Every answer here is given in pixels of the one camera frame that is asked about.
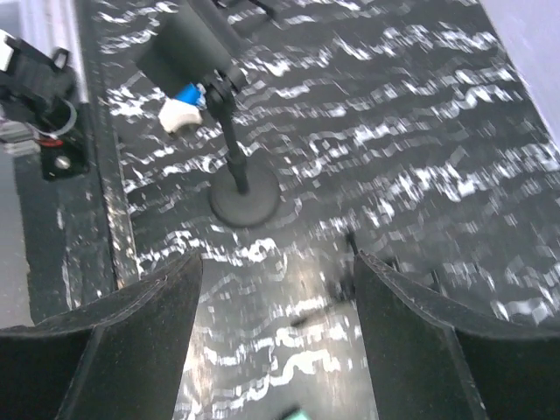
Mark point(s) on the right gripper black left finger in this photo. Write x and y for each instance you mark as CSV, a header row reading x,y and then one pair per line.
x,y
120,357

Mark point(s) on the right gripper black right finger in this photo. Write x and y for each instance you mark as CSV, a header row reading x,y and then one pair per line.
x,y
430,357

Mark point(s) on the mint green toy microphone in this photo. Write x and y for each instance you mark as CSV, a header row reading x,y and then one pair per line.
x,y
296,413

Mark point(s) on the black round-base stand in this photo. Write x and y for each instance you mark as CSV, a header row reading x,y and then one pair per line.
x,y
197,45

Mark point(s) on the black tripod microphone stand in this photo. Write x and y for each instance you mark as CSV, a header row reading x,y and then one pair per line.
x,y
343,289

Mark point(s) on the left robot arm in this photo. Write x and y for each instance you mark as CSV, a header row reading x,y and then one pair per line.
x,y
37,89

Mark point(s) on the blue and white toy block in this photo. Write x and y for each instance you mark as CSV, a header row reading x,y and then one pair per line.
x,y
183,110

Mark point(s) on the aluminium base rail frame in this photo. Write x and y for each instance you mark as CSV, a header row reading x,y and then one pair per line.
x,y
66,235

